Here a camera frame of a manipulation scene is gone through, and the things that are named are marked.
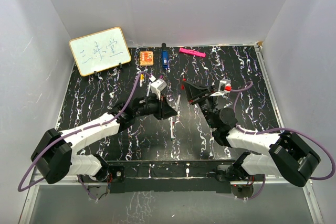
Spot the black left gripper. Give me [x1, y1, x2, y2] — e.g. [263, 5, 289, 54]
[134, 93, 177, 121]

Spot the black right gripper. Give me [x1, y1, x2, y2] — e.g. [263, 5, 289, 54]
[183, 80, 218, 129]

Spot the white pen with red tip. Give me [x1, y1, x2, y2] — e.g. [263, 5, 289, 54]
[172, 94, 181, 125]

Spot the white pen with yellow tip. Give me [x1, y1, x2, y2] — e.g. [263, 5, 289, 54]
[139, 74, 144, 87]

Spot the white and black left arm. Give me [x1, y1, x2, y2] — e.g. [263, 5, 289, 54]
[31, 94, 177, 184]

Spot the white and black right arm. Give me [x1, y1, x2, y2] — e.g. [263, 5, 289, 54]
[182, 80, 321, 187]

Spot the white pen with green tip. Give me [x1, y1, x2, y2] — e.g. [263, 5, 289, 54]
[170, 117, 173, 141]

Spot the small orange notebook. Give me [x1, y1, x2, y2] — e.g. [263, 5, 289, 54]
[139, 51, 154, 66]

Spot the pink plastic tool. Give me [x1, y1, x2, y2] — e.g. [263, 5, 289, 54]
[179, 47, 206, 58]

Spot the blue stapler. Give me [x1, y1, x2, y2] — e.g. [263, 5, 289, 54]
[161, 43, 169, 69]

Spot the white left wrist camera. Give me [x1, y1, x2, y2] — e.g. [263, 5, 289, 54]
[150, 79, 167, 100]

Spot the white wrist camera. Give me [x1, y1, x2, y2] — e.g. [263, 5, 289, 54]
[150, 79, 167, 100]
[211, 79, 232, 97]

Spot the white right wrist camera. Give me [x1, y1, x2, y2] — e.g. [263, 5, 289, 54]
[211, 79, 232, 97]

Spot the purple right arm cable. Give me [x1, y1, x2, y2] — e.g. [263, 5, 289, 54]
[229, 81, 336, 200]

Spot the small whiteboard with yellow frame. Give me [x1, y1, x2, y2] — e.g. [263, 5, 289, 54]
[69, 27, 132, 77]

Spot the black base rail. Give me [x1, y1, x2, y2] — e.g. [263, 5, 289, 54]
[106, 160, 232, 194]

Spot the aluminium frame rail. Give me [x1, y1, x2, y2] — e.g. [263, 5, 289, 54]
[256, 45, 325, 223]

